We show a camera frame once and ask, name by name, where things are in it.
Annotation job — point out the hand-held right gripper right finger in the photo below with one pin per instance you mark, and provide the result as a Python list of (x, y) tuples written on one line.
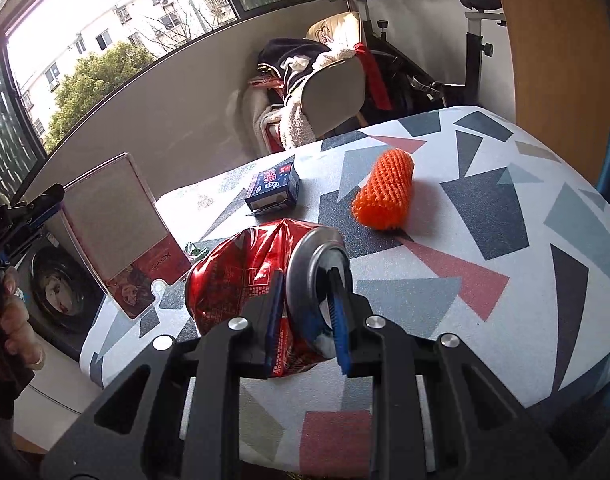
[(339, 325)]

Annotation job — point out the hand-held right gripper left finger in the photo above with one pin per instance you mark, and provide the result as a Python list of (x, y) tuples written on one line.
[(272, 305)]

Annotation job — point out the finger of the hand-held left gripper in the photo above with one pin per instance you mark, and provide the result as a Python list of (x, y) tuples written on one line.
[(42, 200), (25, 242)]

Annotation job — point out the crushed red drink can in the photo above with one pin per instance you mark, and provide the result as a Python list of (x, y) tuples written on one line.
[(225, 280)]

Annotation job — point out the clear plastic case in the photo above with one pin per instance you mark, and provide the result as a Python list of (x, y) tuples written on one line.
[(115, 220)]

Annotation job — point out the person's left forearm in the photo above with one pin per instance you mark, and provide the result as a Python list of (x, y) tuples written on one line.
[(2, 395)]

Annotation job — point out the person's left hand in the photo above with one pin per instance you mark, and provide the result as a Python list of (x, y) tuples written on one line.
[(22, 320)]

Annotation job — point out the grey washing machine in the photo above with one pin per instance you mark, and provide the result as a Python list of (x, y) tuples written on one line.
[(60, 290)]

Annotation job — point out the small blue box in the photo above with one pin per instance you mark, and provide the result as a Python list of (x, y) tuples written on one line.
[(272, 185)]

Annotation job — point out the green tree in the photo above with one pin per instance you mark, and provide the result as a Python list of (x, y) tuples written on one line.
[(95, 90)]

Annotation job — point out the orange foam fruit net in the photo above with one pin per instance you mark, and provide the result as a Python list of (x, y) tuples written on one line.
[(385, 190)]

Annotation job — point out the white fleece blanket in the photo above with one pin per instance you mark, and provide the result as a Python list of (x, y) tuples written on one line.
[(295, 127)]

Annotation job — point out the beige chair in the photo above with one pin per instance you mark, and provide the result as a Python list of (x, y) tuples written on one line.
[(335, 95)]

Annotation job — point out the white apartment building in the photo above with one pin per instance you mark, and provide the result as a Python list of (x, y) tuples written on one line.
[(150, 5)]

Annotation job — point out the dark jacket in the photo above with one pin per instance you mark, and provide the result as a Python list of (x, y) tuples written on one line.
[(290, 57)]

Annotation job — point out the red cloth strip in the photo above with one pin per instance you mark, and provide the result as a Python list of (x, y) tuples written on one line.
[(375, 77)]

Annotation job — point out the black exercise bike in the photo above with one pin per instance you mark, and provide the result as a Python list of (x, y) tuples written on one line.
[(472, 45)]

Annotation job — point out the wooden board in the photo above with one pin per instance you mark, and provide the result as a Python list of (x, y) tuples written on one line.
[(550, 50)]

